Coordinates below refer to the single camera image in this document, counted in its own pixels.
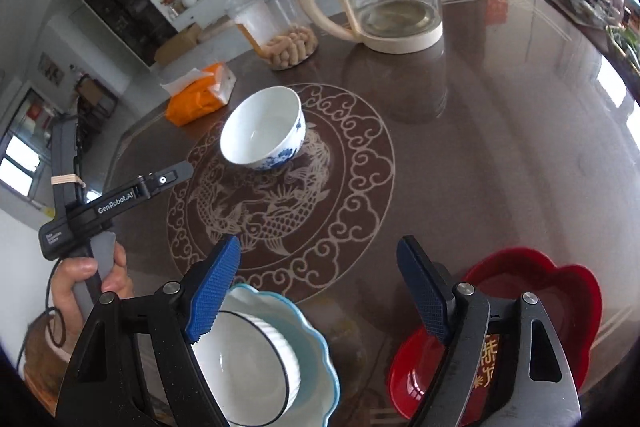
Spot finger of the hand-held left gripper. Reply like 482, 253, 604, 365
142, 161, 195, 196

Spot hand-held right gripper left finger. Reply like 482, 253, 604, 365
55, 234, 242, 427

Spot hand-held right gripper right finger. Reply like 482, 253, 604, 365
396, 235, 583, 427

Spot white ribbed bowl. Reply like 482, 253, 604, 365
192, 312, 301, 427

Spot white blue-floral bowl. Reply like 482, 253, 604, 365
220, 87, 306, 171

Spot light blue scalloped bowl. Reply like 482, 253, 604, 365
192, 283, 341, 427

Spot person's left hand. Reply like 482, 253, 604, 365
47, 244, 135, 352

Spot orange tissue pack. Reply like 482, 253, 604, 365
160, 63, 237, 126

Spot cardboard box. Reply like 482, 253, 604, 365
154, 24, 203, 65

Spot dark carved cabinet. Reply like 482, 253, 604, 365
64, 0, 178, 68

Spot glass snack jar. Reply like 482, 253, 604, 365
226, 0, 320, 72

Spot black cable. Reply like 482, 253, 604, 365
15, 257, 68, 378

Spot framed wall picture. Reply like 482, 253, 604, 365
37, 52, 66, 88

